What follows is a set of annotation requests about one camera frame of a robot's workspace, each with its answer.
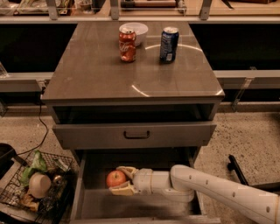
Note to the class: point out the grey top drawer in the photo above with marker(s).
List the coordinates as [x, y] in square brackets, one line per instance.
[110, 136]

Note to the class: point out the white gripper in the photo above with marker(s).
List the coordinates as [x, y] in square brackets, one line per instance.
[142, 180]

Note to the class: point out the black wire basket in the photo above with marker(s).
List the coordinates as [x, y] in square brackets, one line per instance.
[22, 208]

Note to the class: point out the grey drawer cabinet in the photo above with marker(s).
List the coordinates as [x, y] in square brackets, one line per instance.
[92, 85]

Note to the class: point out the white bowl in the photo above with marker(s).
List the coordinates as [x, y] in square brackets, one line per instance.
[139, 28]

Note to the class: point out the red cola can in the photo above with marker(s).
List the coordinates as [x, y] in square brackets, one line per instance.
[127, 47]

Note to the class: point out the black drawer handle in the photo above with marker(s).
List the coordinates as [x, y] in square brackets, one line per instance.
[129, 135]

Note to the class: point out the black object at left edge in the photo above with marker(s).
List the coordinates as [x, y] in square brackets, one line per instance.
[7, 152]

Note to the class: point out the green bag in basket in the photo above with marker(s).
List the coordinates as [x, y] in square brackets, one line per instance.
[38, 165]

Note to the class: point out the beige cup in basket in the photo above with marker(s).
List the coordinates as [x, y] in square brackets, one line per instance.
[39, 185]

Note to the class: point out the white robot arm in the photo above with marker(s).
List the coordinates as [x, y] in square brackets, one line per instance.
[181, 182]

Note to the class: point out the red orange apple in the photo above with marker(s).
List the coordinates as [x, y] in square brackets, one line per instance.
[115, 178]

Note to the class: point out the blue soda can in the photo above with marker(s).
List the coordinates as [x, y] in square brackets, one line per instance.
[169, 44]

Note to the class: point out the open grey middle drawer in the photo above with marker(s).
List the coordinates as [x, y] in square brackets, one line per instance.
[95, 204]

